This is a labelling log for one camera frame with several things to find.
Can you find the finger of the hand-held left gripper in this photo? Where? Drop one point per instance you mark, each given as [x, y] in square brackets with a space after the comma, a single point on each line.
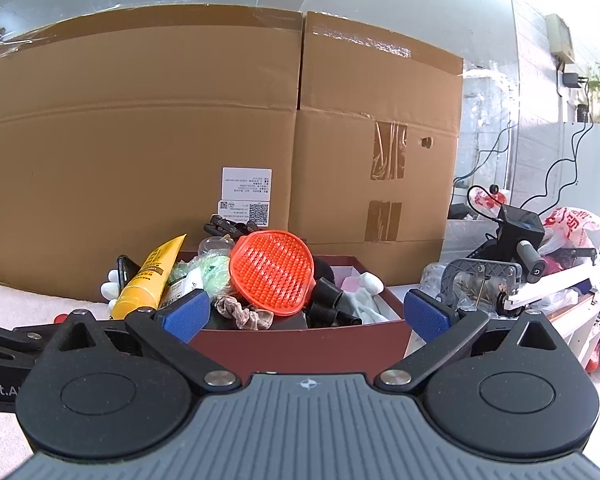
[10, 347]

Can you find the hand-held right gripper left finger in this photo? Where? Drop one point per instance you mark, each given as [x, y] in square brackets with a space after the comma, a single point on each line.
[187, 316]

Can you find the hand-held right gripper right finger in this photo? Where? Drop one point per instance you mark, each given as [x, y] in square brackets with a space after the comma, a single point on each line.
[427, 315]

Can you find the green and white packet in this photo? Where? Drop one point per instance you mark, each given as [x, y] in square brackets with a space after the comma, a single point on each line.
[185, 286]

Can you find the green disc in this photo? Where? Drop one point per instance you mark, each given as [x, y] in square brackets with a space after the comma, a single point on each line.
[212, 272]

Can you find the yellow squeeze tube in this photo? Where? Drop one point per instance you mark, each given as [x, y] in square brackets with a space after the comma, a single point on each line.
[145, 280]

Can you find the orange silicone brush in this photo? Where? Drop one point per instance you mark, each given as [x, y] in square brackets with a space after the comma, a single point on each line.
[272, 272]

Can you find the brown cardboard storage box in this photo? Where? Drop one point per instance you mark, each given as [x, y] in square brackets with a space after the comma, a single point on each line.
[300, 350]

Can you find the white fluffy towel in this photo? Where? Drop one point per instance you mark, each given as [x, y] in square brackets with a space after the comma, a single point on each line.
[30, 305]

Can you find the beige hair scrunchie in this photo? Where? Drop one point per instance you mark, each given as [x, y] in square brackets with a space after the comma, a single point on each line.
[245, 316]

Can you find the white cloth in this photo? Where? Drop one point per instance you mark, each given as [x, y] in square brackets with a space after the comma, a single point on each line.
[370, 300]

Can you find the clear plastic cup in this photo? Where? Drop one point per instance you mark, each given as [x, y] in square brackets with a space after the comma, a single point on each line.
[212, 245]

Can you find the black flat device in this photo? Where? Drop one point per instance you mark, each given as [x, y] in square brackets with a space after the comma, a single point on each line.
[126, 270]

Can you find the black clip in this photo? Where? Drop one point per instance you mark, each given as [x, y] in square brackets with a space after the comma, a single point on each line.
[227, 226]

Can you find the black plastic part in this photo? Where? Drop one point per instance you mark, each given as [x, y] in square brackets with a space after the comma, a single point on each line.
[327, 296]

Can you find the red and white plastic bag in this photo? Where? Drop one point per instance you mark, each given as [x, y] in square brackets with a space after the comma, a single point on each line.
[487, 202]
[575, 227]

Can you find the white shipping labels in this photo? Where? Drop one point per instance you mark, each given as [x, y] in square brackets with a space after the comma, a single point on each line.
[246, 195]

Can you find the cardboard box with white labels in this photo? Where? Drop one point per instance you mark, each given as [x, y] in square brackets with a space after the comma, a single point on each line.
[130, 135]

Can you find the cardboard box with brown tape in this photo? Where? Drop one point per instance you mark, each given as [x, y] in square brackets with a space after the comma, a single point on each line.
[370, 125]

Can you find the white cabinet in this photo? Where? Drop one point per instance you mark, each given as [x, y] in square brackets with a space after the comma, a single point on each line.
[592, 185]

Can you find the black power adapter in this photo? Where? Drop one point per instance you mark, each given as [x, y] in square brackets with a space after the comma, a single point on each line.
[571, 80]

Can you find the grey plastic bracket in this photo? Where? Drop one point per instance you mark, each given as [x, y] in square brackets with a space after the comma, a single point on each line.
[472, 272]

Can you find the black camera on stand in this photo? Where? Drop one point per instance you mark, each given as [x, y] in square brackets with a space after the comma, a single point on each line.
[522, 230]

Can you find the white wall box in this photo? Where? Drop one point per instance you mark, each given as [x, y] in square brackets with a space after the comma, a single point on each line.
[560, 37]

